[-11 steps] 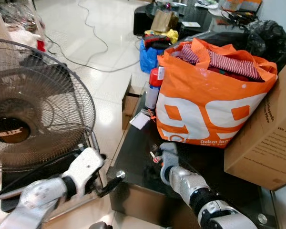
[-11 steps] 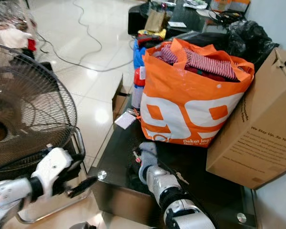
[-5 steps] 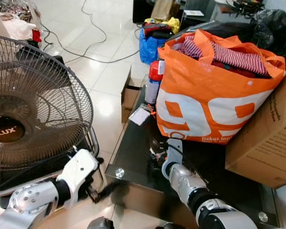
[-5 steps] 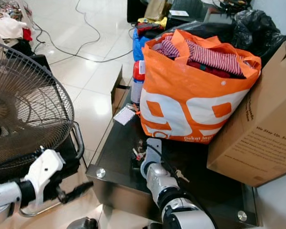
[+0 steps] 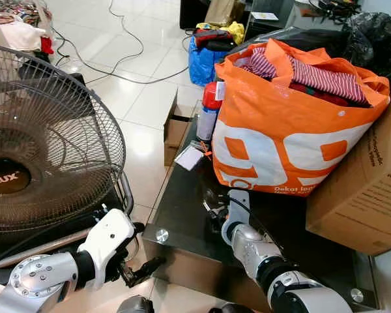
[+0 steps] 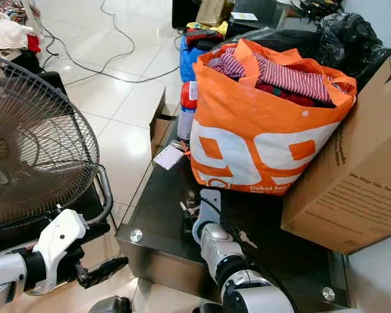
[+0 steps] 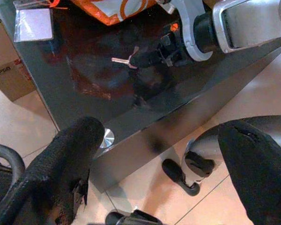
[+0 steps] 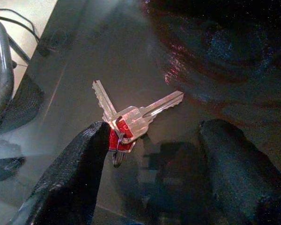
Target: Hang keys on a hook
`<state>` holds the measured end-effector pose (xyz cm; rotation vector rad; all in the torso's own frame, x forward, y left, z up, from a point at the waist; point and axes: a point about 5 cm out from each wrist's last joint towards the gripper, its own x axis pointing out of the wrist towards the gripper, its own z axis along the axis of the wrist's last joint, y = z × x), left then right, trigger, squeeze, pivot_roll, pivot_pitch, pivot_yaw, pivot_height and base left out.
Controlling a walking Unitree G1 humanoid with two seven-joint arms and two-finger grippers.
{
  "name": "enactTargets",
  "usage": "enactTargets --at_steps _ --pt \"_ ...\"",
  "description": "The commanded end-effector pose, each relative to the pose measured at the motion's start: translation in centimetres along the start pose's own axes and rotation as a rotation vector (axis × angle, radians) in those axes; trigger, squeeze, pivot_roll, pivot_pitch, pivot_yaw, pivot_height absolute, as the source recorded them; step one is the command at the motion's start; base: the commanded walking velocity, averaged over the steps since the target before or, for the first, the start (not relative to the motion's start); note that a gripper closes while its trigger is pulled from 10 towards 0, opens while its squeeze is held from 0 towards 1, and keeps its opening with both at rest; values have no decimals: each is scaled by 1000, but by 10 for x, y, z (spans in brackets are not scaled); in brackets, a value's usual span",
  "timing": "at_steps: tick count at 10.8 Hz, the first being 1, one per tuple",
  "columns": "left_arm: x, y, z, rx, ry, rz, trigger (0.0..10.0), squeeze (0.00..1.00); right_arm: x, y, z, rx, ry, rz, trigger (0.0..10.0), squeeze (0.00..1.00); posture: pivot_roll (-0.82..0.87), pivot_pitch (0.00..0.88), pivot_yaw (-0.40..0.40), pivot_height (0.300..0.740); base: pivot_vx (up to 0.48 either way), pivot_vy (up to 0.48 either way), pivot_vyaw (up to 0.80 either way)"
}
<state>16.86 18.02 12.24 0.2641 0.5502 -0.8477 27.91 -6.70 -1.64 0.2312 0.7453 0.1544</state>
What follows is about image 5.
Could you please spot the red capped spray can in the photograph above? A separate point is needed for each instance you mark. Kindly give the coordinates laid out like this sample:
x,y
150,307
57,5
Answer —
x,y
208,120

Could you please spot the large brown cardboard box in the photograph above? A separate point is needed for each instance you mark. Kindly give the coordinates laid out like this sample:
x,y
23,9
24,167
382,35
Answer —
x,y
365,195

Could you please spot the metal grille standing fan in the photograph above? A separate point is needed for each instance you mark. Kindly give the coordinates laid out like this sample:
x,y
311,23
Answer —
x,y
52,130

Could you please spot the red white striped cloth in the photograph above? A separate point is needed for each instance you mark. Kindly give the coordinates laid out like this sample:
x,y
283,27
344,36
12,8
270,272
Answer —
x,y
326,81

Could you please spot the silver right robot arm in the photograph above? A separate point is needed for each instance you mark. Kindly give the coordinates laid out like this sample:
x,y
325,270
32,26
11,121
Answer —
x,y
300,297

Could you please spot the black garbage bag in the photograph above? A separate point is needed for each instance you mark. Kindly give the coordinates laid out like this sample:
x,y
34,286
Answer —
x,y
378,39

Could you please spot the black cabinet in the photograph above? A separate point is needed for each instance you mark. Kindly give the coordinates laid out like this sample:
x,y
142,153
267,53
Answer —
x,y
267,29

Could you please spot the grey right robot leg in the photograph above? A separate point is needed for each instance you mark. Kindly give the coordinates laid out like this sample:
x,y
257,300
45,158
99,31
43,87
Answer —
x,y
223,308

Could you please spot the grey robot leg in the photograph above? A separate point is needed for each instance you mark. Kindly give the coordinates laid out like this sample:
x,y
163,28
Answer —
x,y
223,308
135,305

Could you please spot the red garment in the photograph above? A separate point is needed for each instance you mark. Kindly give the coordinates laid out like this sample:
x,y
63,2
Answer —
x,y
319,96

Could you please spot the yellow cloth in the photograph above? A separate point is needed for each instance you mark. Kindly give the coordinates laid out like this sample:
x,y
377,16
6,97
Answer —
x,y
236,31

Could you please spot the black furniture piece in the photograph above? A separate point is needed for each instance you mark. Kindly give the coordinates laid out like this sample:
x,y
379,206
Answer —
x,y
192,13

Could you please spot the orange white shopping bag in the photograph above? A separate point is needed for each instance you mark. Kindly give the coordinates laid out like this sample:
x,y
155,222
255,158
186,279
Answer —
x,y
274,117

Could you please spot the white cloth pile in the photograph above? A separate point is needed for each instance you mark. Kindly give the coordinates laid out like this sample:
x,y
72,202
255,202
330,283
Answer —
x,y
16,38

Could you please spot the tan paper bag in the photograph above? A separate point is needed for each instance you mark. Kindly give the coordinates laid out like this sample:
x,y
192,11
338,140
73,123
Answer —
x,y
223,12

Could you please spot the blue plastic bag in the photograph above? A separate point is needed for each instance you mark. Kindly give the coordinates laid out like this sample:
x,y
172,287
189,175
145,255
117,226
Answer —
x,y
199,65

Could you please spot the dark fabric bag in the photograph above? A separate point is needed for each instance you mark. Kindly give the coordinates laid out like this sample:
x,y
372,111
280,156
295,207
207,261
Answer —
x,y
306,40

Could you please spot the small red item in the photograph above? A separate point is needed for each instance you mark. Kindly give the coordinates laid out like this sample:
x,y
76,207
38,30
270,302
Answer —
x,y
47,44

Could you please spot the dark glass table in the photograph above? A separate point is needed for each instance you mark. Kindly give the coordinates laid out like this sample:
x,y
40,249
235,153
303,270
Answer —
x,y
280,215

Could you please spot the grey left robot leg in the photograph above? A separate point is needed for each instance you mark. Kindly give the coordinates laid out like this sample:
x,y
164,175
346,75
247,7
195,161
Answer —
x,y
135,305

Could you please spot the red black pouch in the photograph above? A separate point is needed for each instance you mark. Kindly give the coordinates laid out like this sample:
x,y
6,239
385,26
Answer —
x,y
212,38

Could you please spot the small brown cardboard box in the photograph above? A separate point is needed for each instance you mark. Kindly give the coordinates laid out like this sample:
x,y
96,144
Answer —
x,y
176,130

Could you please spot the white card tag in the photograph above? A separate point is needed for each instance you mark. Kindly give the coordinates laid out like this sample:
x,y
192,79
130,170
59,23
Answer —
x,y
189,158

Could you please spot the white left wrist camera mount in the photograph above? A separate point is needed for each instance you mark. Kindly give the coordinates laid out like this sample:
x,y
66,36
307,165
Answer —
x,y
107,238

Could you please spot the white paper sheet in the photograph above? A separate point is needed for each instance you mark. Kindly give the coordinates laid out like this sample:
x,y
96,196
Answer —
x,y
264,16

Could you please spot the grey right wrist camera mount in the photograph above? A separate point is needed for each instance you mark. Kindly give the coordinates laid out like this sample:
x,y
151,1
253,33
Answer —
x,y
238,208

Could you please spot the patterned cloth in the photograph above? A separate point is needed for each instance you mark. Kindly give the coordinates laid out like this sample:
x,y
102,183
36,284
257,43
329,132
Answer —
x,y
10,10

